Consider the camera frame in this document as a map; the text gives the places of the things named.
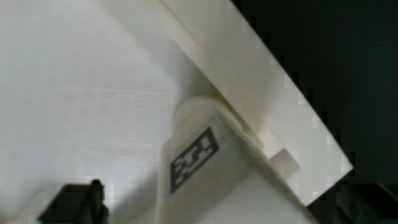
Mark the white square table top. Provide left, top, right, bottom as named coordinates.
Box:
left=0, top=0, right=351, bottom=224

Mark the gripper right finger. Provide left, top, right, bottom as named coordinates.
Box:
left=307, top=182, right=398, bottom=224

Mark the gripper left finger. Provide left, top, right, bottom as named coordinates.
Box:
left=37, top=179, right=109, bottom=224

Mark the white table leg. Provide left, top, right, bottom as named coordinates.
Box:
left=154, top=96, right=317, bottom=224

